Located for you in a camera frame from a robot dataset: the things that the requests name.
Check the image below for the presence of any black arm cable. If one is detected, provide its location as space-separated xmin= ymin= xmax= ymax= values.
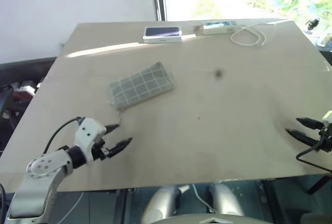
xmin=296 ymin=133 xmax=332 ymax=176
xmin=42 ymin=116 xmax=86 ymax=155

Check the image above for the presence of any white cable under table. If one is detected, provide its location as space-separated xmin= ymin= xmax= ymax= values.
xmin=191 ymin=183 xmax=217 ymax=214

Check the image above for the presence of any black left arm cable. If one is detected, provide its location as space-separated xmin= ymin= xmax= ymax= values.
xmin=42 ymin=116 xmax=86 ymax=155

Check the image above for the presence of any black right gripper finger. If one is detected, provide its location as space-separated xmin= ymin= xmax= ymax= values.
xmin=296 ymin=116 xmax=324 ymax=131
xmin=285 ymin=128 xmax=321 ymax=147

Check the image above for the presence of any black table leg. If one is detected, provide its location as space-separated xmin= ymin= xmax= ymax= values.
xmin=306 ymin=174 xmax=332 ymax=194

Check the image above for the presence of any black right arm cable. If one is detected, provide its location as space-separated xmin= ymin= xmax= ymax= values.
xmin=296 ymin=133 xmax=332 ymax=176

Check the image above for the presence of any white power strip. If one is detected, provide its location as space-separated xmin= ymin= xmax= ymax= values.
xmin=202 ymin=20 xmax=238 ymax=35

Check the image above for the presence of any silver left robot leg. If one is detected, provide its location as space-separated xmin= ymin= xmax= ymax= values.
xmin=142 ymin=184 xmax=190 ymax=221

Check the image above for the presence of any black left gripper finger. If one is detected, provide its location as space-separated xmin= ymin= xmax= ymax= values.
xmin=103 ymin=123 xmax=121 ymax=136
xmin=108 ymin=137 xmax=134 ymax=158

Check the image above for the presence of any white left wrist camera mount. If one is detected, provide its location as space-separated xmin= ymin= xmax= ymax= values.
xmin=74 ymin=117 xmax=107 ymax=164

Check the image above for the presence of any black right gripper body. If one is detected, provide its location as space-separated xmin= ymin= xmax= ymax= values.
xmin=314 ymin=121 xmax=332 ymax=153

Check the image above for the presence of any small black background object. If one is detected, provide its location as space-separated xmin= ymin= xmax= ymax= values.
xmin=305 ymin=17 xmax=320 ymax=31

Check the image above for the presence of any silver right robot leg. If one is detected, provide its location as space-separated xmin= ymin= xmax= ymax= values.
xmin=206 ymin=182 xmax=245 ymax=217

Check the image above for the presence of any white phone box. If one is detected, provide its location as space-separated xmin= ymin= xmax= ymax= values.
xmin=142 ymin=26 xmax=183 ymax=45

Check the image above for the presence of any grey checked cloth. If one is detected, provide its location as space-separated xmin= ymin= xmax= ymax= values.
xmin=108 ymin=62 xmax=175 ymax=128

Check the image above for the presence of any white coiled power cable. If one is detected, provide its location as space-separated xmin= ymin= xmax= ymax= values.
xmin=230 ymin=18 xmax=289 ymax=49

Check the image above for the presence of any silver robot leg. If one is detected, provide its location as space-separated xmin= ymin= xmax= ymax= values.
xmin=142 ymin=184 xmax=190 ymax=221
xmin=206 ymin=182 xmax=245 ymax=217

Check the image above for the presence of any red and white device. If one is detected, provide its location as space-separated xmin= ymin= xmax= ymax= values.
xmin=11 ymin=80 xmax=37 ymax=99

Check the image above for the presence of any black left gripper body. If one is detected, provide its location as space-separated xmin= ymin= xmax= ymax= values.
xmin=91 ymin=136 xmax=114 ymax=161

